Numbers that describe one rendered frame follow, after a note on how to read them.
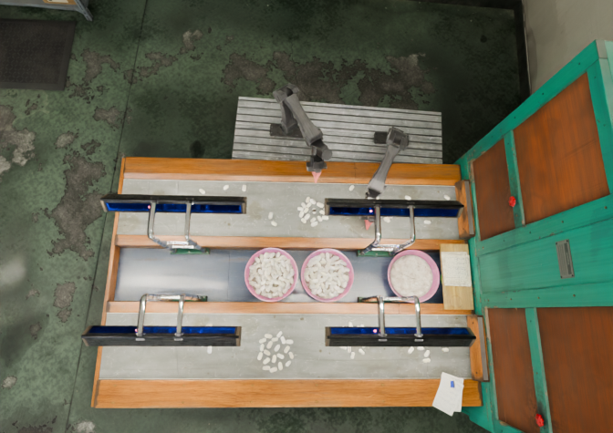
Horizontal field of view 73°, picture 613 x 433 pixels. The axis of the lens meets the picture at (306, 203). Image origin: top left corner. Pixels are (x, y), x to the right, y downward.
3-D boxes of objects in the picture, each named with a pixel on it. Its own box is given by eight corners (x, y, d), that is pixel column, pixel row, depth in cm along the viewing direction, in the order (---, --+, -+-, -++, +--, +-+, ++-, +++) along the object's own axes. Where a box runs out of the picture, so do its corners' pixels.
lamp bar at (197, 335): (89, 324, 171) (81, 325, 164) (242, 325, 174) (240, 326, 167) (87, 345, 169) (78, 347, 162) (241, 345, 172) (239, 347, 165)
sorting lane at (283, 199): (124, 180, 220) (122, 179, 218) (459, 187, 229) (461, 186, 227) (118, 235, 212) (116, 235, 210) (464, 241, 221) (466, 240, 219)
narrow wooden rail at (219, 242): (122, 238, 219) (114, 234, 208) (459, 242, 227) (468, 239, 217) (121, 248, 217) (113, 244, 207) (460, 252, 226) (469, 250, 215)
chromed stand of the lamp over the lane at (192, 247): (174, 218, 221) (148, 196, 177) (212, 219, 222) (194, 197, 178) (171, 254, 216) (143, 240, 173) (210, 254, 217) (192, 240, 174)
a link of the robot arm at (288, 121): (297, 129, 228) (292, 89, 198) (287, 135, 226) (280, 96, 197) (292, 121, 230) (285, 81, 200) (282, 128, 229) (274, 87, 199)
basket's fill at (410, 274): (387, 255, 221) (389, 253, 215) (428, 255, 222) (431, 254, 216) (389, 298, 215) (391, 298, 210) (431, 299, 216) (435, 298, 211)
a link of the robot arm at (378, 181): (381, 195, 203) (410, 139, 192) (365, 188, 204) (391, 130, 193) (382, 189, 215) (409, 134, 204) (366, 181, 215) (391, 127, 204)
